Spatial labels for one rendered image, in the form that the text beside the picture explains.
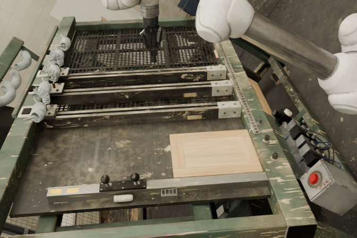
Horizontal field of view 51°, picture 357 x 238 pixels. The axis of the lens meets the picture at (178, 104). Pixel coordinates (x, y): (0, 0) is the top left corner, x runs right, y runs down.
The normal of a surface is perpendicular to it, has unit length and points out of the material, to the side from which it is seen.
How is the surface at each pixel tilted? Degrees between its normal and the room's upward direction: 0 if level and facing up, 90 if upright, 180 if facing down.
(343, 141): 0
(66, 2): 90
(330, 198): 90
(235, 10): 89
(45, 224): 55
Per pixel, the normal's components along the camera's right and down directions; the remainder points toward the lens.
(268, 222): -0.01, -0.83
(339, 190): 0.08, 0.56
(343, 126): -0.82, -0.43
